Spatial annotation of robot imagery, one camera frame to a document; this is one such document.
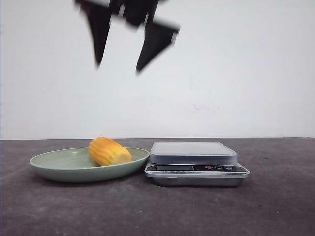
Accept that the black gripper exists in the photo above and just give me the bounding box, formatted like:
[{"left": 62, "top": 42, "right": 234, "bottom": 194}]
[{"left": 74, "top": 0, "right": 180, "bottom": 73}]

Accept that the yellow corn cob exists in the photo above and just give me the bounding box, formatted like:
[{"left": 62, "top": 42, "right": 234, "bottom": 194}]
[{"left": 88, "top": 137, "right": 132, "bottom": 166}]

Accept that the silver digital kitchen scale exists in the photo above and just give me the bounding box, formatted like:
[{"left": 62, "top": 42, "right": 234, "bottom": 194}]
[{"left": 145, "top": 141, "right": 250, "bottom": 187}]

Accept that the light green plate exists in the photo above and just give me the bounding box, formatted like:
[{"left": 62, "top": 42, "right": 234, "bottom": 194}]
[{"left": 29, "top": 147, "right": 150, "bottom": 183}]

